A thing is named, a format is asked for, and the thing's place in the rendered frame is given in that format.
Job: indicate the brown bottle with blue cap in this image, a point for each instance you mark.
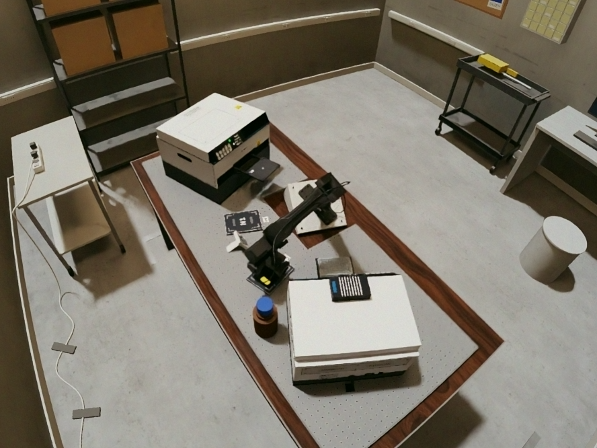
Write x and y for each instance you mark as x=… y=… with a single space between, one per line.
x=265 y=319

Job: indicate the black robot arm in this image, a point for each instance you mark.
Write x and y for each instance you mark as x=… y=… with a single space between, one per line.
x=314 y=200

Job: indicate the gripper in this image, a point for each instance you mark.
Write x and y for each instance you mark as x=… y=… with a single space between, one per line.
x=280 y=257

